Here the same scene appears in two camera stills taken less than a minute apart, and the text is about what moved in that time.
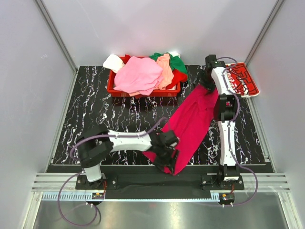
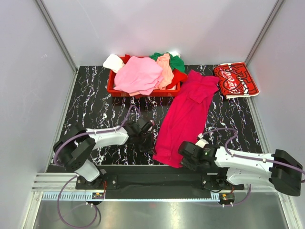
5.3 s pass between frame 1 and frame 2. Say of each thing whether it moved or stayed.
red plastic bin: stayed
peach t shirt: stayed
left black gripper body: moved
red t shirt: stayed
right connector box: stayed
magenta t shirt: moved
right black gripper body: moved
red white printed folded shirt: stayed
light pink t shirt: stayed
